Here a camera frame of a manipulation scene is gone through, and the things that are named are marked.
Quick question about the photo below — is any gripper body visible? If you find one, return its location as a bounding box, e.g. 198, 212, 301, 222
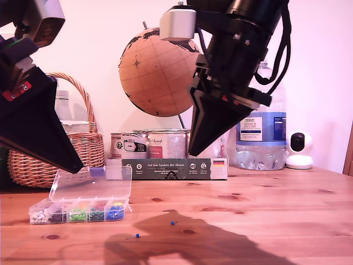
195, 16, 274, 110

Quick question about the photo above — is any bottle with white cap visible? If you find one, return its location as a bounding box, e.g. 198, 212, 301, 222
55, 90, 69, 122

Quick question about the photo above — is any large clear water bottle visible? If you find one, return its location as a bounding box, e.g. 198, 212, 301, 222
226, 61, 287, 171

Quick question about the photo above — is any pile of black pins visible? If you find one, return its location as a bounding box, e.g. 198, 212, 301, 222
48, 211, 67, 224

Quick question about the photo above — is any white cardboard box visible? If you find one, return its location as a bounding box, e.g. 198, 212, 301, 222
61, 120, 89, 134

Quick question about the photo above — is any clear case with blue latch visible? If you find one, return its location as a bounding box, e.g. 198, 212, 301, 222
88, 159, 132, 181

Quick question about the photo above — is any cork globe on stand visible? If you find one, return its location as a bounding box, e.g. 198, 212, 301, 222
117, 22, 207, 134

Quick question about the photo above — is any pile of light green pins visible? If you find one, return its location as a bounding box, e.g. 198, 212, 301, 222
68, 210, 88, 222

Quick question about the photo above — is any wooden chair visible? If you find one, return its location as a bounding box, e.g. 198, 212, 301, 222
341, 135, 353, 177

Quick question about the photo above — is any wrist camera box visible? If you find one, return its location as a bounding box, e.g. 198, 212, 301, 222
159, 1, 221, 41
15, 0, 66, 54

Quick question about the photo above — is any wicker basket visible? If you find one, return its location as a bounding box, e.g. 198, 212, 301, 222
7, 72, 106, 189

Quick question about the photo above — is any pile of white pins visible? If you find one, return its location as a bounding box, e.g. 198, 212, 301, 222
30, 210, 46, 224

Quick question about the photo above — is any dark green bag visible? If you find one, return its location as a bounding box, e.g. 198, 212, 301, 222
0, 145, 12, 192

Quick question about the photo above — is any small white round camera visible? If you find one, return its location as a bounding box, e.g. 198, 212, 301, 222
285, 131, 314, 170

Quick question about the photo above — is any thin black cable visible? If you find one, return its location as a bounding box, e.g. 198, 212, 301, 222
195, 27, 211, 56

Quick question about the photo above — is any clear plastic pin box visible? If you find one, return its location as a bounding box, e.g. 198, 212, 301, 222
29, 165, 133, 225

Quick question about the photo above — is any dark green cardboard tray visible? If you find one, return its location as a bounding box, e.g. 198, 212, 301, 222
121, 157, 228, 181

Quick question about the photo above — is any pile of dark green pins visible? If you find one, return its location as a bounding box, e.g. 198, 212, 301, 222
88, 209, 105, 222

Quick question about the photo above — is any pile of blue pins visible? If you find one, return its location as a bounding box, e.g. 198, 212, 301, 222
106, 207, 125, 221

